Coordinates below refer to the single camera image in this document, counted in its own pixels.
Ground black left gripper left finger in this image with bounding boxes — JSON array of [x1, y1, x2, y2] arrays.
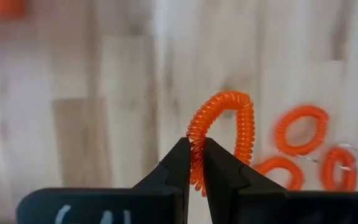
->
[[16, 136, 192, 224]]

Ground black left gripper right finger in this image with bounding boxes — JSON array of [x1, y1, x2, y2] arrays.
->
[[203, 138, 358, 224]]

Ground orange spring coil keychain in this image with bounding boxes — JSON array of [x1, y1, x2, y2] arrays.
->
[[273, 105, 329, 157], [253, 156, 306, 191], [320, 142, 358, 192], [186, 90, 256, 197]]

